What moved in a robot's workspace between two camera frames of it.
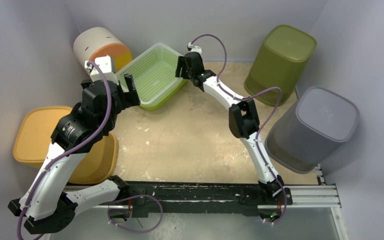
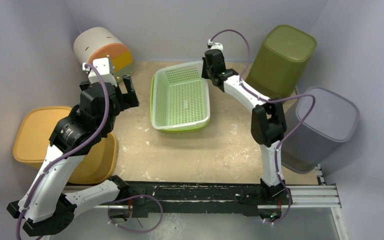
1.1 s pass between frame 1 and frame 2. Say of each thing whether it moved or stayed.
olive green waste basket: stayed
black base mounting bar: stayed
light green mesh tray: moved
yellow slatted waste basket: stayed
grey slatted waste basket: stayed
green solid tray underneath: moved
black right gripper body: moved
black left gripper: stayed
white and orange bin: stayed
